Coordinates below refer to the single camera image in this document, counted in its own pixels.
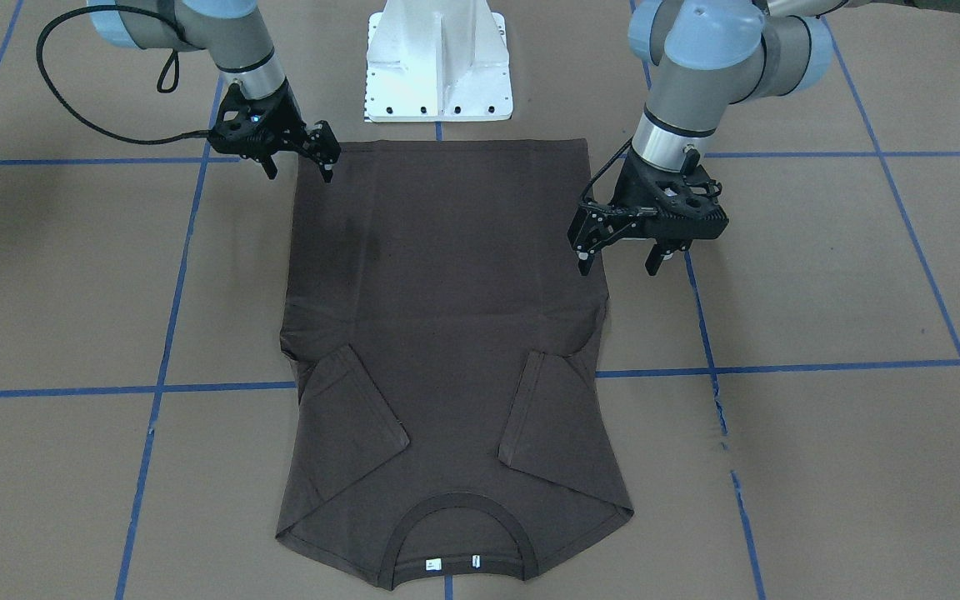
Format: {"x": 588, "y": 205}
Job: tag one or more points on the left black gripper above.
{"x": 627, "y": 193}

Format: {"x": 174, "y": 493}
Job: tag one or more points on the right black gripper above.
{"x": 287, "y": 118}

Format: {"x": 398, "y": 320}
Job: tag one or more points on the dark brown t-shirt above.
{"x": 445, "y": 349}

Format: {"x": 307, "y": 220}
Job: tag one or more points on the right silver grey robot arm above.
{"x": 233, "y": 33}

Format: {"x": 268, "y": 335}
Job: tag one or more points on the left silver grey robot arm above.
{"x": 705, "y": 56}

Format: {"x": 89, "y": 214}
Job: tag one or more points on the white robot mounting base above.
{"x": 437, "y": 61}

